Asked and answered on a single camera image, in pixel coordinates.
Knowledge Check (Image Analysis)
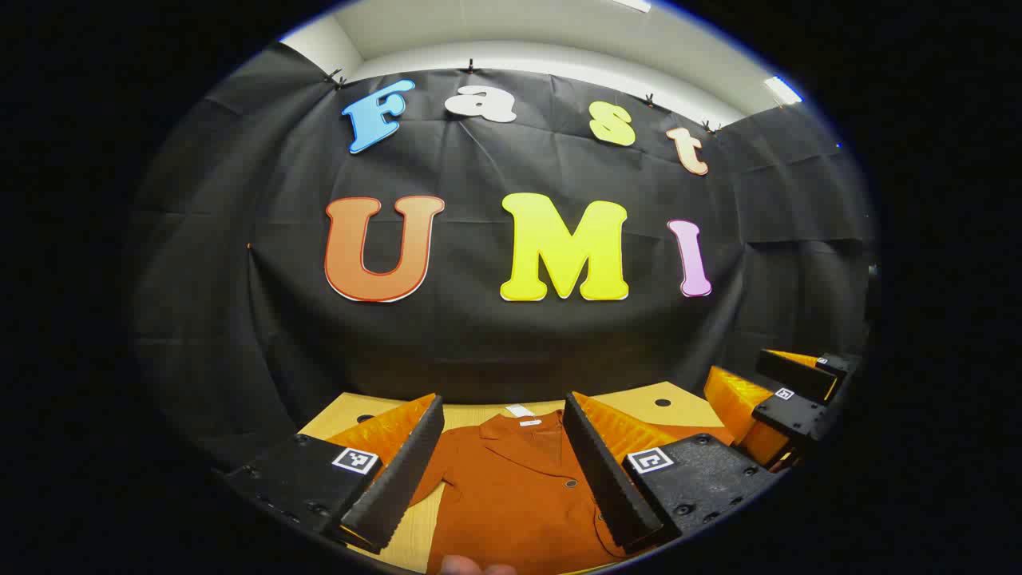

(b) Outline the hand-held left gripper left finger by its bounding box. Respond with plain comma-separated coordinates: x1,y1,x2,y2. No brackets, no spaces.
224,393,446,554

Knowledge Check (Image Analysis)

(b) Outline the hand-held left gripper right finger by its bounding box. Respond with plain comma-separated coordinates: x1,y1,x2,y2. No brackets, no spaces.
563,391,779,556

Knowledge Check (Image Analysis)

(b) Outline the rust orange knit cardigan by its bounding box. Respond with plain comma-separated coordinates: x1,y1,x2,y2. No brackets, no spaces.
407,410,735,575

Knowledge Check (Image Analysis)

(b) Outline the black backdrop cloth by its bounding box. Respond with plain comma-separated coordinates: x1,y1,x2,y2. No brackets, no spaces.
132,42,879,472

